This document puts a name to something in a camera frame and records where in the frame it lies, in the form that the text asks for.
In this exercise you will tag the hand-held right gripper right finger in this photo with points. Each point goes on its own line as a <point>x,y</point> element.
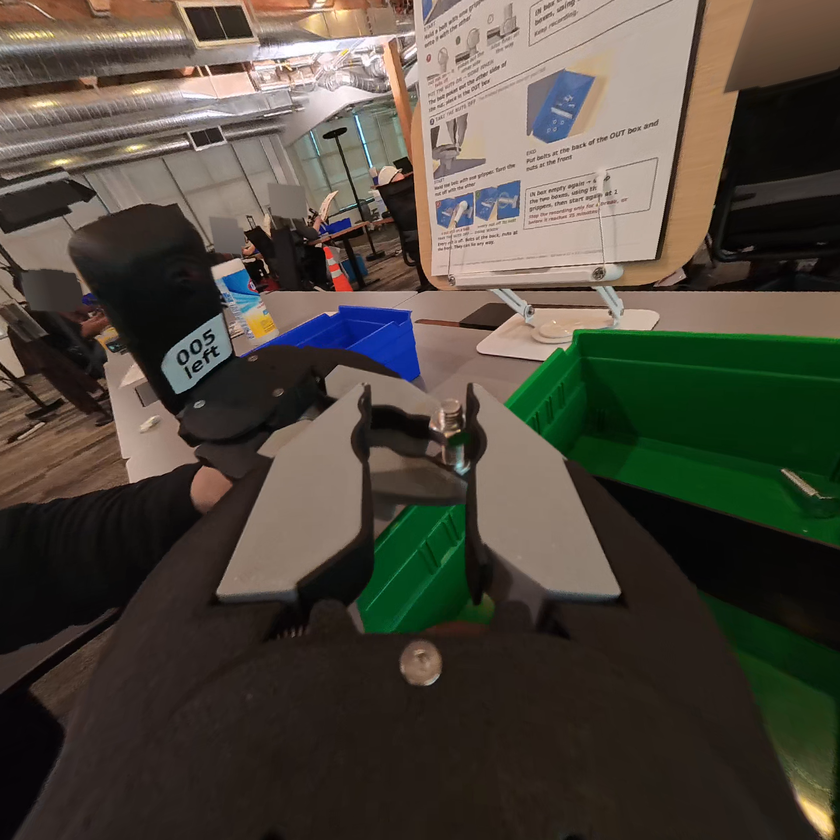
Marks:
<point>544,525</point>

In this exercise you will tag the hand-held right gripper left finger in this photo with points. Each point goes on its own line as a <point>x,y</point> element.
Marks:
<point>295,518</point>

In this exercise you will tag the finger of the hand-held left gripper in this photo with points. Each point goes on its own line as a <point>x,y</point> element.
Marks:
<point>394,387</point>
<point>413,482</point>

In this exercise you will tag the blue plastic bin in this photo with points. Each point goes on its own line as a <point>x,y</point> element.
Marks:
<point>387,348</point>

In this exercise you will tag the steel hex bolt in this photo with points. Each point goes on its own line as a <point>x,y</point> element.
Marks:
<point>814,502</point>
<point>451,410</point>

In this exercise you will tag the green plastic bin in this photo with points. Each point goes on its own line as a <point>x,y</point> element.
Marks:
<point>689,407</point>

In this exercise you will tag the person's left forearm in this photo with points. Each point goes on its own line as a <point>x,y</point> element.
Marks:
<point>85,558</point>

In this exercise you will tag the person's left hand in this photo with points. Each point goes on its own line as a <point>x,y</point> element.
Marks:
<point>208,489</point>

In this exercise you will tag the white disinfecting wipes canister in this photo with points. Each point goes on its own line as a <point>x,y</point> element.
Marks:
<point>253,308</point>

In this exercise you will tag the orange traffic cone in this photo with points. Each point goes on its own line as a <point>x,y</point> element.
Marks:
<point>340,275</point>

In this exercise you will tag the black softbox light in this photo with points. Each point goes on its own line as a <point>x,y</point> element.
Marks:
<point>39,203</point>

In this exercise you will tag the small white object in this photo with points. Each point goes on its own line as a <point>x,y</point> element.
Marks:
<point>149,423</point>

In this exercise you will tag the white ceiling vent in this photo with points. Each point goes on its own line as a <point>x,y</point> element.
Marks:
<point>207,136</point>
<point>216,23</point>

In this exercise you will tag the small blue bin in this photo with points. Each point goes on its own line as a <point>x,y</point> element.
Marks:
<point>336,228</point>

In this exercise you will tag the black office chair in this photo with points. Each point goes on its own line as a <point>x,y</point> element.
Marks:
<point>400,203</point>
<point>774,184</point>

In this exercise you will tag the black floor lamp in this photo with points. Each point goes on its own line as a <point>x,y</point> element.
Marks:
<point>351,190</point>

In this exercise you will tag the white cap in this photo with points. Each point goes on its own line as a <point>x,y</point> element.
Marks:
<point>387,174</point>

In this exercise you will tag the printed instruction sheet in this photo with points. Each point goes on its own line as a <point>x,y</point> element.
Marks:
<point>643,85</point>

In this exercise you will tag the silver air duct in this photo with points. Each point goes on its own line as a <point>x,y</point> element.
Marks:
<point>98,49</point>
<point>131,108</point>

